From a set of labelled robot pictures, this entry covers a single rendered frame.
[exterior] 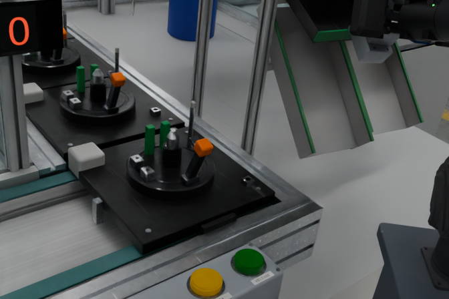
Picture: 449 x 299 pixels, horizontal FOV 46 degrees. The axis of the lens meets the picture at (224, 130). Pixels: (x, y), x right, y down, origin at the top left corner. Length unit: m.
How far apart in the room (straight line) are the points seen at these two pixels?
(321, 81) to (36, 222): 0.54
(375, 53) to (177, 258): 0.41
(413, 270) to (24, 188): 0.57
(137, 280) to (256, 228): 0.20
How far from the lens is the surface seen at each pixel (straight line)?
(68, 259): 0.79
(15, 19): 0.75
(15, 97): 0.85
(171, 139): 0.81
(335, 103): 0.99
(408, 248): 0.66
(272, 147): 1.19
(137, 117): 1.02
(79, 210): 0.87
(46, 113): 1.04
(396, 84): 1.11
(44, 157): 0.94
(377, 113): 1.06
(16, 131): 0.87
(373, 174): 1.17
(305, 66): 0.98
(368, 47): 0.82
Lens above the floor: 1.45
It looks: 29 degrees down
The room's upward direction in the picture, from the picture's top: 7 degrees clockwise
